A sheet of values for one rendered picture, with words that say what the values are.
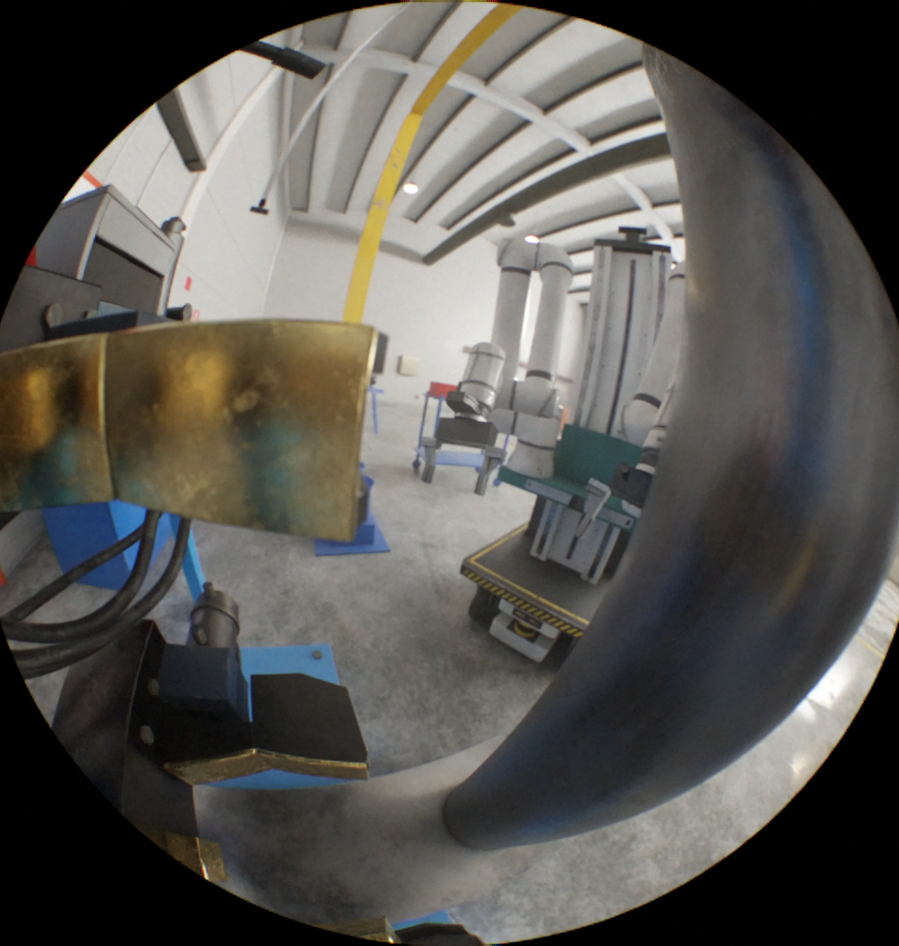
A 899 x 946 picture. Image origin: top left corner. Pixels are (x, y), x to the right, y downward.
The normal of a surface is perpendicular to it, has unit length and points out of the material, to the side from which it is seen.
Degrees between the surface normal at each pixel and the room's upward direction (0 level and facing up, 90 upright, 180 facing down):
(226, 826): 0
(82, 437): 90
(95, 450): 90
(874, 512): 90
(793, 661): 90
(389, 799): 0
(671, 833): 0
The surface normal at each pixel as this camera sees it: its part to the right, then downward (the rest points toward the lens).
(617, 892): 0.17, -0.94
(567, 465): -0.63, 0.12
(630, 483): -0.59, -0.30
